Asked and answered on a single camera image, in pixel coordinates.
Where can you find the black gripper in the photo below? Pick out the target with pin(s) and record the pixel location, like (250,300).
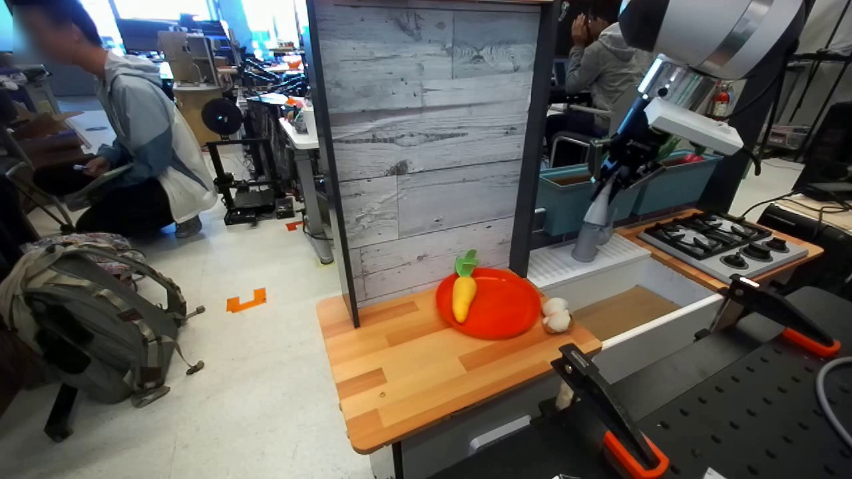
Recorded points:
(632,152)

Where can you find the grey toy tap faucet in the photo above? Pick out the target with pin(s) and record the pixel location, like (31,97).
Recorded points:
(598,226)

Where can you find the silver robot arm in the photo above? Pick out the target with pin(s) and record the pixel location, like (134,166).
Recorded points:
(690,43)

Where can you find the seated person grey hoodie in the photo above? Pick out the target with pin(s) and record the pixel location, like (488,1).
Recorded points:
(602,66)

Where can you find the blue planter bin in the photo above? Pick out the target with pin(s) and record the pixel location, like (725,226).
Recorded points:
(565,196)

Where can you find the red fire extinguisher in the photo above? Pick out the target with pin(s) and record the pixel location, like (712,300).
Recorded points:
(724,102)

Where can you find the black toy stove top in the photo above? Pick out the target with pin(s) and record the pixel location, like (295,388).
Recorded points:
(724,247)

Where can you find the white toy sink basin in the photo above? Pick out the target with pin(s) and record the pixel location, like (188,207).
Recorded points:
(628,300)

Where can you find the black orange clamp far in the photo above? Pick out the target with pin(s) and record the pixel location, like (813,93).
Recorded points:
(797,329)

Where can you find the black orange clamp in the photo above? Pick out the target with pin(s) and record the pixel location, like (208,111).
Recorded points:
(797,329)
(628,448)

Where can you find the white plush garlic toy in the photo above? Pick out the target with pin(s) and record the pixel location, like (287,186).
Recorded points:
(558,315)

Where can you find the red round plate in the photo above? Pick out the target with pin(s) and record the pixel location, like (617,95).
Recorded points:
(505,304)

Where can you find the grey wood backdrop panel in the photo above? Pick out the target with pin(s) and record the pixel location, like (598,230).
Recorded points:
(431,118)

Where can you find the plush yellow carrot toy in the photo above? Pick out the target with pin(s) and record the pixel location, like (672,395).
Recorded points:
(465,290)

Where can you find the black perforated mounting board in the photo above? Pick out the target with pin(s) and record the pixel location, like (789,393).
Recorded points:
(730,407)

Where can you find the black orange clamp near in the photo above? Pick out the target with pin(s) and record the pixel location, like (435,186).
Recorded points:
(628,448)

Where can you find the black stand with wheel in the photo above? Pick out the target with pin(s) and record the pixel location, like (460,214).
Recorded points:
(243,163)

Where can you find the crouching person grey jacket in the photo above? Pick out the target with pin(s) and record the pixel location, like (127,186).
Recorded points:
(155,172)

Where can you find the grey backpack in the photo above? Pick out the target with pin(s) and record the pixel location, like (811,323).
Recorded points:
(98,315)

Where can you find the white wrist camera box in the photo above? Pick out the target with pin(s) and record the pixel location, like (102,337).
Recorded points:
(694,127)

